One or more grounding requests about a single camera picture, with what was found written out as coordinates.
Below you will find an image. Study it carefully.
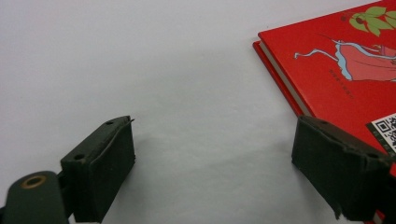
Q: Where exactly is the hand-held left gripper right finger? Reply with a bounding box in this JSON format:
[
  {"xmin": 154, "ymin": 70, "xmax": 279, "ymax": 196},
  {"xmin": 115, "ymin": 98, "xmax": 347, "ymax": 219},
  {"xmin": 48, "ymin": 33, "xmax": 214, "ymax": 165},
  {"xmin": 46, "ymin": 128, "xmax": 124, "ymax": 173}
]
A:
[{"xmin": 291, "ymin": 115, "xmax": 396, "ymax": 222}]

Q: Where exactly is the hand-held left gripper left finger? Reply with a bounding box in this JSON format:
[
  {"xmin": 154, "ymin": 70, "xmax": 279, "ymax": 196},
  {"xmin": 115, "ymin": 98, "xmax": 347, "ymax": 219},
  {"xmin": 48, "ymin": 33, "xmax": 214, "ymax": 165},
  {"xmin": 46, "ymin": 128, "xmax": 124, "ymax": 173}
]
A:
[{"xmin": 60, "ymin": 115, "xmax": 136, "ymax": 223}]

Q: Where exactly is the red hardcover book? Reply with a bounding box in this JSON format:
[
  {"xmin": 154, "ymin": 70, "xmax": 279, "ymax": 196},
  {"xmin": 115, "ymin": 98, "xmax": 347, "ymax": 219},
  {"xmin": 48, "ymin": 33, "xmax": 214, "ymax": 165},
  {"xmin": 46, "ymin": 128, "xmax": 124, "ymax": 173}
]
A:
[{"xmin": 252, "ymin": 0, "xmax": 396, "ymax": 224}]

